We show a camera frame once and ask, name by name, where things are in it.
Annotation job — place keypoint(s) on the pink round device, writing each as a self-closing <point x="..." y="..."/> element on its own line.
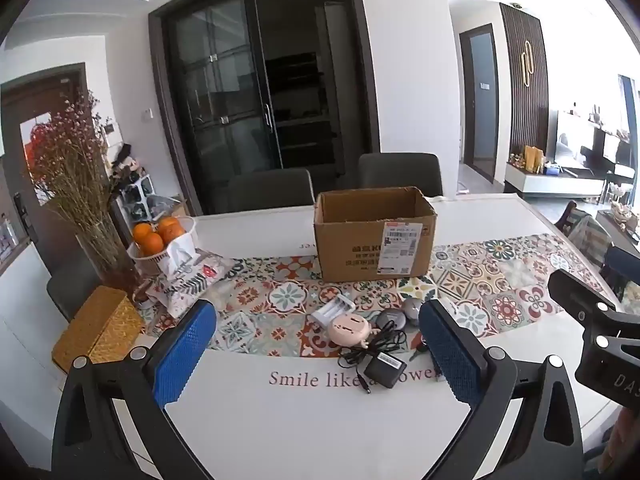
<point x="347" y="330"/>

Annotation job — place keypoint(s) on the floral fabric tissue cover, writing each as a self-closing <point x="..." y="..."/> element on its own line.
<point x="195" y="282"/>

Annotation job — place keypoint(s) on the dark framed interior door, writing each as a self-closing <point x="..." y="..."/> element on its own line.
<point x="480" y="100"/>

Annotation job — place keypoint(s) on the dark grey round device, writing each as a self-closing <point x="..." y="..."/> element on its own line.
<point x="391" y="319"/>

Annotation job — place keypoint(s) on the red door poster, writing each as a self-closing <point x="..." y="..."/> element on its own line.
<point x="35" y="160"/>

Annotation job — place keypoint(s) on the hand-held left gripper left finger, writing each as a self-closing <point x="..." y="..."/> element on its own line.
<point x="182" y="355"/>

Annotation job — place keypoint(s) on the plush toys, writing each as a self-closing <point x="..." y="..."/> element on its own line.
<point x="126" y="160"/>

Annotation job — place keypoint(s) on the grey dining chair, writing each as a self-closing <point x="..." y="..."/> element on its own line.
<point x="270" y="190"/>
<point x="400" y="175"/>
<point x="72" y="287"/>

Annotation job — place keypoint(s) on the yellow woven box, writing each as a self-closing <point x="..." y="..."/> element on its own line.
<point x="97" y="330"/>

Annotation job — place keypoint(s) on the dark glass sliding door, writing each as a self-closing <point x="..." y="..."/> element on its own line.
<point x="250" y="85"/>

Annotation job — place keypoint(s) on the glass vase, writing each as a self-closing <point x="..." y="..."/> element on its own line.
<point x="107" y="260"/>

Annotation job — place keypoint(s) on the white tissue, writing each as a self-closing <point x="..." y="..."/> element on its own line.
<point x="179" y="255"/>

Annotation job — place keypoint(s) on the white plastic basket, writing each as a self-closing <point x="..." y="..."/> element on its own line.
<point x="145" y="262"/>

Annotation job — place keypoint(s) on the white tv cabinet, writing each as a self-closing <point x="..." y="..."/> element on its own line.
<point x="550" y="185"/>

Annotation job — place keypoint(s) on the chair with patterned cloth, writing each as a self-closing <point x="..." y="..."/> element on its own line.
<point x="585" y="232"/>

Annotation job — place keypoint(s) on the patterned table runner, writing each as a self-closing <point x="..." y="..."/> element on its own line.
<point x="290" y="300"/>

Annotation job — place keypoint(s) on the silver round device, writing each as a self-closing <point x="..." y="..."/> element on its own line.
<point x="414" y="309"/>

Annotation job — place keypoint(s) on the wall intercom panel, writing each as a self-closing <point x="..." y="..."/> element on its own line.
<point x="110" y="129"/>

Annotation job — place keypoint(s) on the blue chair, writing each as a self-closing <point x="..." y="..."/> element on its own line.
<point x="620" y="267"/>

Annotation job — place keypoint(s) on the white shoe rack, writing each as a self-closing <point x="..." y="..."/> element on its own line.
<point x="136" y="192"/>

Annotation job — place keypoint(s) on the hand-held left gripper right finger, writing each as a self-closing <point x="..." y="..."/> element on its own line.
<point x="447" y="350"/>

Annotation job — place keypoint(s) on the brown cardboard box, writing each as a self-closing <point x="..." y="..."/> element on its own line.
<point x="350" y="250"/>

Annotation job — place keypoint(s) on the dried flower bouquet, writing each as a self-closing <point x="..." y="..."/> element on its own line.
<point x="75" y="160"/>

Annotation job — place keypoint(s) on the person's right forearm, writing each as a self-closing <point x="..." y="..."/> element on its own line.
<point x="625" y="435"/>

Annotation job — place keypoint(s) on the dark wooden slat panel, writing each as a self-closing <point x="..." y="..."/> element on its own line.
<point x="525" y="90"/>

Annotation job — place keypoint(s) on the orange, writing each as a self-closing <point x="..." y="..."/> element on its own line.
<point x="141" y="232"/>
<point x="171" y="229"/>
<point x="152" y="244"/>

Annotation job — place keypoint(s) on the white battery charger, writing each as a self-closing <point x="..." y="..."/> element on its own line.
<point x="332" y="312"/>

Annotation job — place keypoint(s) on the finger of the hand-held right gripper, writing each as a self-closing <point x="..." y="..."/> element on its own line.
<point x="575" y="292"/>

